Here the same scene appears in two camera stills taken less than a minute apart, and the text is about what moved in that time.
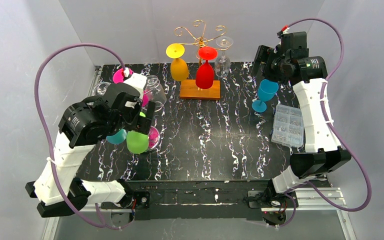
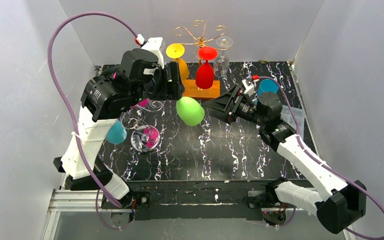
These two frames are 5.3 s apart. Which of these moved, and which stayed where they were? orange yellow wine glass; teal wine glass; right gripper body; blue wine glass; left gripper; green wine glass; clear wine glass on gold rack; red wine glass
Moved: green wine glass; right gripper body; left gripper
Stayed: orange yellow wine glass; red wine glass; clear wine glass on gold rack; blue wine glass; teal wine glass
